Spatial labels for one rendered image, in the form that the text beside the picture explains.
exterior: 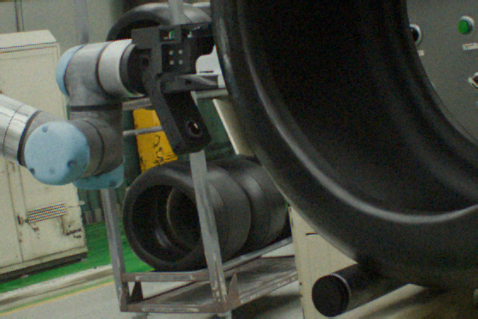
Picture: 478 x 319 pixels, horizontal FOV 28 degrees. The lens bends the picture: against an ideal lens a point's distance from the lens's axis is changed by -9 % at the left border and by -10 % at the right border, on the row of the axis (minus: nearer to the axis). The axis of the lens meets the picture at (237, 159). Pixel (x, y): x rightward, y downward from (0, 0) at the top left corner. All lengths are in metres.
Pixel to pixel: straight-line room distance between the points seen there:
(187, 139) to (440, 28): 0.66
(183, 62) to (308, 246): 0.79
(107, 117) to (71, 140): 0.15
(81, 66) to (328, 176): 0.48
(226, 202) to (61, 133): 3.54
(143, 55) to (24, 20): 10.38
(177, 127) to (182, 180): 3.51
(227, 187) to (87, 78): 3.47
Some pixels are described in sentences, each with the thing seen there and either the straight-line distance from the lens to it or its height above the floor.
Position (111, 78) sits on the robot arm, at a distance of 1.29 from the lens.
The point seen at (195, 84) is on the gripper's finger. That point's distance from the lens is 1.17.
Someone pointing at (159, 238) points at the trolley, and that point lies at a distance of 5.22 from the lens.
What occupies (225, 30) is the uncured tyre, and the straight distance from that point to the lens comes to 1.03.
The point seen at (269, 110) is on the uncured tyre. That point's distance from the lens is 0.99.
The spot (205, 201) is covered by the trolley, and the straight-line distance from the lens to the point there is 4.58.
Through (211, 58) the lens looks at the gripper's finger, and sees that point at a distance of 1.18.
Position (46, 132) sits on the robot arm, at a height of 1.10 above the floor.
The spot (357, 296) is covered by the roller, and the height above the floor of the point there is 0.90.
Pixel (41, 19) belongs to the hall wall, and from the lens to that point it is 11.84.
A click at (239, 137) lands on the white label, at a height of 1.06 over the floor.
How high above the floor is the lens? 1.10
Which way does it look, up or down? 3 degrees down
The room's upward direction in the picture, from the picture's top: 9 degrees counter-clockwise
